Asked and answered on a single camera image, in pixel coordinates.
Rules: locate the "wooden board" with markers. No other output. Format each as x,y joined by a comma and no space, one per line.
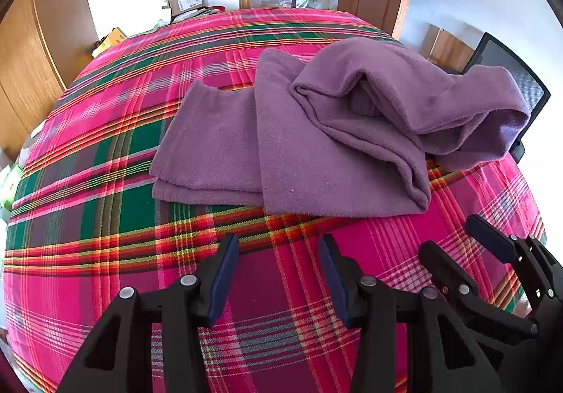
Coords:
448,49

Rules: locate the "wooden wardrobe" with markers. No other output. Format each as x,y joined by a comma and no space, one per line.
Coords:
44,67

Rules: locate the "purple fleece pants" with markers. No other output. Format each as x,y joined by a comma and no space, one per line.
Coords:
308,155

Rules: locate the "pink green plaid bed sheet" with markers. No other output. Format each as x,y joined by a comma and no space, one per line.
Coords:
132,155

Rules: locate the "light green cloth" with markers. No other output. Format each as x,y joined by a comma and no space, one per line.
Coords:
158,24

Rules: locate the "black mesh office chair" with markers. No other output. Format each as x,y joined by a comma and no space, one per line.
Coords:
506,63

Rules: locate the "cardboard box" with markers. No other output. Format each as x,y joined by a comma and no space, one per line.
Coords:
187,1

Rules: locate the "green packet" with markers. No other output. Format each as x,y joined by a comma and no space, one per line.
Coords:
9,186

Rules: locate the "yellow box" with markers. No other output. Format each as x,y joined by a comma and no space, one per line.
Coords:
112,41

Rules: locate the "red bag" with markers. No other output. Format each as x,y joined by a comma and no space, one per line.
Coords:
215,9

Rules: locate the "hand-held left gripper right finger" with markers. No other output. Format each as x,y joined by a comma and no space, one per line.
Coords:
332,278

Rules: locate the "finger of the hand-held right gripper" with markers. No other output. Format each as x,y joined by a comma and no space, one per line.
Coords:
440,265
488,236

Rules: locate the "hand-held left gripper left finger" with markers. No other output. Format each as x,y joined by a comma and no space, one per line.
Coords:
224,278

